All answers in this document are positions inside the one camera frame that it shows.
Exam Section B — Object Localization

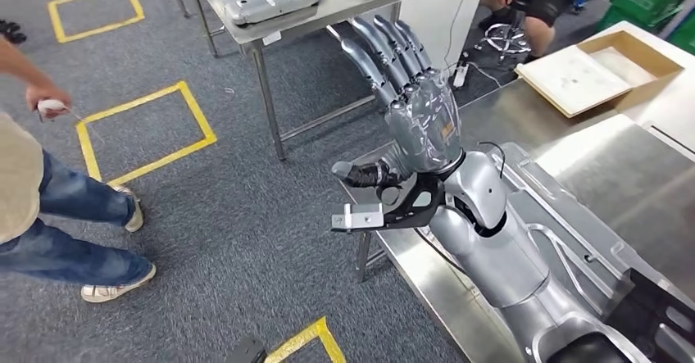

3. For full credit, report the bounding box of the brown cardboard box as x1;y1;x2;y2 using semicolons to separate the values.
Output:
577;29;685;115

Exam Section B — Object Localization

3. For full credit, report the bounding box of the person's hand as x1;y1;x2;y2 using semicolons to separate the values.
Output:
25;82;73;120

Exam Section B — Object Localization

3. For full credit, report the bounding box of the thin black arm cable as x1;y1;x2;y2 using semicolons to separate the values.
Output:
477;141;507;180

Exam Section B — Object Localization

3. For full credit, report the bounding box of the chrome stool base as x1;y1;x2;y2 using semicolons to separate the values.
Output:
482;22;532;61

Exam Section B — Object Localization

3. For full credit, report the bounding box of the black camera cable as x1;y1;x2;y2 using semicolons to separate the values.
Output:
415;227;470;276

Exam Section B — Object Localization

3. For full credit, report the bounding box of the white handheld controller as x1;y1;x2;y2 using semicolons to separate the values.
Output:
35;98;71;124

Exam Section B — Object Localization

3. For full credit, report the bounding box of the white power strip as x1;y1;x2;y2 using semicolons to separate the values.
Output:
450;61;470;90

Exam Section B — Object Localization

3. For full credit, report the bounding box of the black plastic frame part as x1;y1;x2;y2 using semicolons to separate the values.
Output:
605;268;695;363

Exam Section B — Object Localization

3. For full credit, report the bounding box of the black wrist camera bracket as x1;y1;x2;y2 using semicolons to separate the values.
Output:
375;171;447;230

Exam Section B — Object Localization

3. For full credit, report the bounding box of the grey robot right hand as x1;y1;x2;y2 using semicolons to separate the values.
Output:
331;14;467;191

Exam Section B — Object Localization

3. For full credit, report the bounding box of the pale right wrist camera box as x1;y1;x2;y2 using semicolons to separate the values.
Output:
329;202;387;235

